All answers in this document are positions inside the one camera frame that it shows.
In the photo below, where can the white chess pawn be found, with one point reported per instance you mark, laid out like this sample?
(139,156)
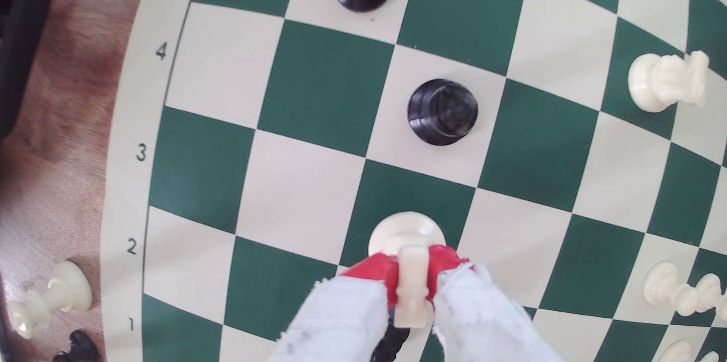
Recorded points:
(54,295)
(711,294)
(663,284)

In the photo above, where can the black chess knight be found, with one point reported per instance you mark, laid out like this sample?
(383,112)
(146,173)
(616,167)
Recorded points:
(392,342)

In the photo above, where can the white chess knight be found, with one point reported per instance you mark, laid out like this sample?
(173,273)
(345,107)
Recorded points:
(406,234)

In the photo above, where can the white chess rook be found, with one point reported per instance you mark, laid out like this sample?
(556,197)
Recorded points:
(661,82)

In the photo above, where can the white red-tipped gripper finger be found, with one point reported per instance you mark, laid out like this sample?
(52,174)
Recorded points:
(483,322)
(341,322)

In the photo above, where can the green white chess mat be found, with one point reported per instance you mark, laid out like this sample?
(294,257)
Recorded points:
(318,83)

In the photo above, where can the white chess bishop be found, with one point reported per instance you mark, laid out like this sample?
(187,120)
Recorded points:
(677,352)

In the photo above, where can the black stand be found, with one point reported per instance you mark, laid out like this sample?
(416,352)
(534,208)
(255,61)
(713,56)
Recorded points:
(25,27)

